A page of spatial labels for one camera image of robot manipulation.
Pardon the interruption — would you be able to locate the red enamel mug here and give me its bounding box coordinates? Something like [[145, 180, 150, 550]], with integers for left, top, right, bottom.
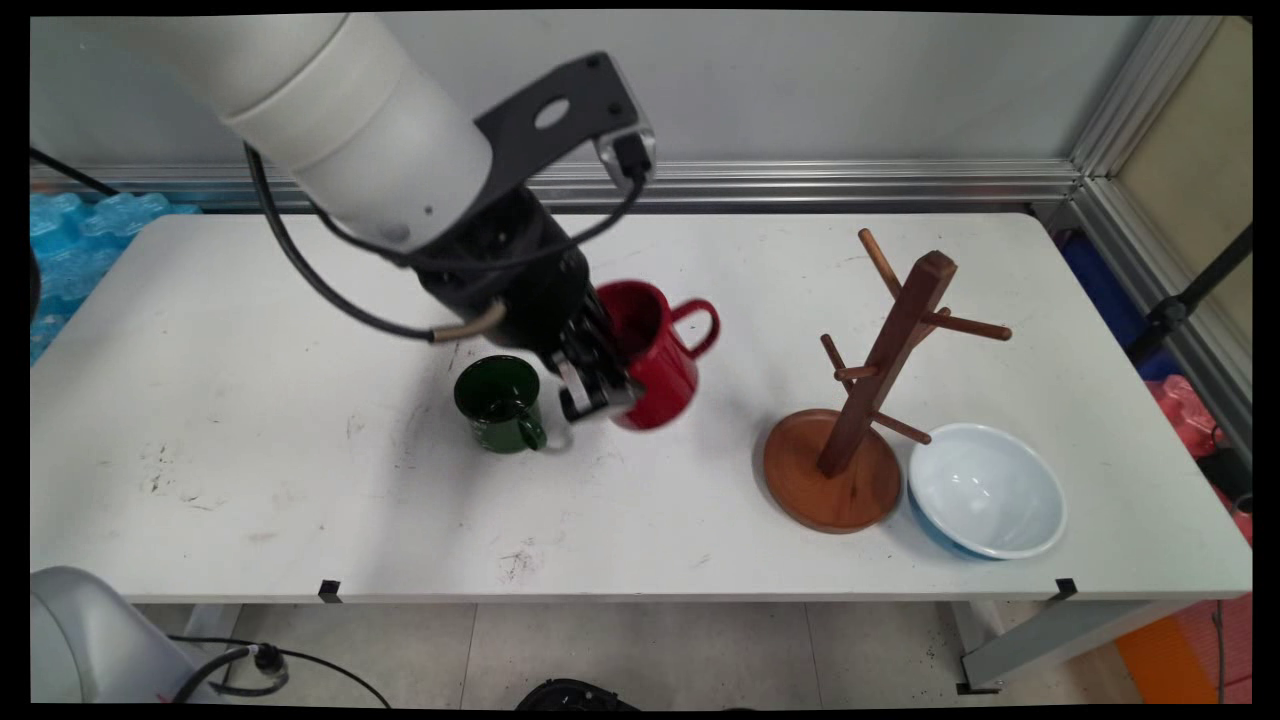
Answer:
[[595, 280, 721, 433]]

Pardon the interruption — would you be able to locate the black round floor object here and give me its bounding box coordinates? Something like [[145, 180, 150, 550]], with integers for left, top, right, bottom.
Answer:
[[515, 678, 641, 711]]

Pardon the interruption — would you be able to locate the blue plastic bubble wrap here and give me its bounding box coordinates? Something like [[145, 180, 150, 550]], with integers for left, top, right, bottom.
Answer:
[[30, 192, 201, 366]]

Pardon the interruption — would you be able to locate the red plastic bag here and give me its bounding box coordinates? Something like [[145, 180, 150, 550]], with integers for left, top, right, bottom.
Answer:
[[1145, 375, 1226, 459]]

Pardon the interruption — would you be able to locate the black cable with brass connector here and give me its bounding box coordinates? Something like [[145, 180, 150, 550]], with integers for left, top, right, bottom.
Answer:
[[243, 143, 509, 344]]

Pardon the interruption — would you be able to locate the white and blue bowl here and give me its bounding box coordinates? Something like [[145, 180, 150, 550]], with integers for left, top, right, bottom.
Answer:
[[907, 422, 1068, 561]]

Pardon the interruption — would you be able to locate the black tripod stand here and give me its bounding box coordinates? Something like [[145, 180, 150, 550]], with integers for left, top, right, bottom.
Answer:
[[1125, 225, 1253, 366]]

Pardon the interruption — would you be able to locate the aluminium frame rail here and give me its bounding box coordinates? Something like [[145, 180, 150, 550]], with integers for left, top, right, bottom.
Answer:
[[30, 158, 1086, 213]]

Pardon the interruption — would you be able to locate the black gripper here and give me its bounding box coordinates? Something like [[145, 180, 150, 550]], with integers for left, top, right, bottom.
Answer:
[[413, 185, 646, 425]]

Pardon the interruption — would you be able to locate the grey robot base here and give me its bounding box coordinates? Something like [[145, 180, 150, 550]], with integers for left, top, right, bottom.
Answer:
[[30, 567, 226, 706]]

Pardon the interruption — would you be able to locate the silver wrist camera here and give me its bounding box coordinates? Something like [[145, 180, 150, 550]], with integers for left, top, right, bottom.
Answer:
[[595, 60, 658, 186]]

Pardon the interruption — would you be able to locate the orange and red box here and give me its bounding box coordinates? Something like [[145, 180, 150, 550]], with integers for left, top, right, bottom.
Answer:
[[1115, 595, 1253, 706]]

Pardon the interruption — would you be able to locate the aluminium frame post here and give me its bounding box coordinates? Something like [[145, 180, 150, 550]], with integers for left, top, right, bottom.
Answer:
[[1035, 15, 1253, 471]]

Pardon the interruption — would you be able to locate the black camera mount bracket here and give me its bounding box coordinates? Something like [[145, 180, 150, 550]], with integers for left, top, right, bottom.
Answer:
[[473, 52, 641, 216]]

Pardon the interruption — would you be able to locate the wooden mug tree stand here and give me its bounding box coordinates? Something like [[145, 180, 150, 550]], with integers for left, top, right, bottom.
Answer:
[[763, 228, 1013, 534]]

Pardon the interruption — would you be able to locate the dark green enamel mug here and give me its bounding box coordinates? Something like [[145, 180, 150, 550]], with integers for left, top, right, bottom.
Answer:
[[453, 355, 549, 455]]

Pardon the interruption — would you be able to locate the black floor cable with plug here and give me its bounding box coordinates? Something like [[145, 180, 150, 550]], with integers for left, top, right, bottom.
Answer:
[[165, 635, 393, 709]]

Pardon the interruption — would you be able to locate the grey table leg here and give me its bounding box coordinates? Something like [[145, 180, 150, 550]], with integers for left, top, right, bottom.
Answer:
[[950, 598, 1201, 693], [175, 603, 243, 651]]

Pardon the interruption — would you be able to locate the blue plastic crate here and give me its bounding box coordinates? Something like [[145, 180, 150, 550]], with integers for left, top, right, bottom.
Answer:
[[1055, 230, 1181, 381]]

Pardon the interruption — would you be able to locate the black diagonal cable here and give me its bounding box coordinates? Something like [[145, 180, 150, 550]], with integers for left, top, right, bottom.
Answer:
[[30, 148, 121, 198]]

